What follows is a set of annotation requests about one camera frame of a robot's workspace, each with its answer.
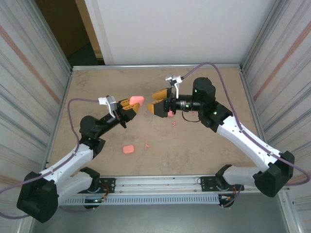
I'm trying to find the pink eraser block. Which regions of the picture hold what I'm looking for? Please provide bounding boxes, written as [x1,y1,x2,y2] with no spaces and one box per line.
[129,95,145,106]

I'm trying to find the brown wooden door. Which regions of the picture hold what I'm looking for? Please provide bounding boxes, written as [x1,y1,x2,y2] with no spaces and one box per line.
[35,0,98,59]

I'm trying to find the thin black cable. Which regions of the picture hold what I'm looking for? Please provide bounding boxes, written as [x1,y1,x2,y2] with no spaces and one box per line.
[182,112,203,123]

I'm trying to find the aluminium table end rail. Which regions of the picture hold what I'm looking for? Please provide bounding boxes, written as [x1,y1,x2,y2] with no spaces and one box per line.
[71,63,243,71]

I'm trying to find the aluminium table side rail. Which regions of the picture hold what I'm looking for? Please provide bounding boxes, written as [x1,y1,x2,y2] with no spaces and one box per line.
[239,65,276,173]
[41,69,73,175]

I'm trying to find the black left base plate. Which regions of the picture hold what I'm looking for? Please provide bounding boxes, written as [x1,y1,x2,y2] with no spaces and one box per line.
[98,177,116,194]

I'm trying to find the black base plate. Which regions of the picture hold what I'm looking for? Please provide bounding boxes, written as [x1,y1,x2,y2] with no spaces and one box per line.
[98,177,116,194]
[199,175,245,193]

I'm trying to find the red orange wire bundle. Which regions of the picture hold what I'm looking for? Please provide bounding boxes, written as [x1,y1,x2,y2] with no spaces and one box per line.
[101,184,110,201]
[220,185,241,202]

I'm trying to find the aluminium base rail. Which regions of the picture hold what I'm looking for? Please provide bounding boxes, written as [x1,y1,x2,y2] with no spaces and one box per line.
[57,172,292,195]

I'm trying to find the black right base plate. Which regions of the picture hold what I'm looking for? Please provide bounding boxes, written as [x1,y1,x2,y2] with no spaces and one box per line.
[199,175,245,193]

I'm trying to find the white door frame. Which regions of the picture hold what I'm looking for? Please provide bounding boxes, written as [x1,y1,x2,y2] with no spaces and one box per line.
[84,0,114,65]

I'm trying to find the slotted grey cable duct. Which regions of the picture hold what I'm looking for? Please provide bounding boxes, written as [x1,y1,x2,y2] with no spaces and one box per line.
[59,195,221,206]

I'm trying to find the aluminium frame post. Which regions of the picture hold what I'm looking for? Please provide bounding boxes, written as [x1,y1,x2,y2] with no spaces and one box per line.
[24,0,72,71]
[242,0,291,68]

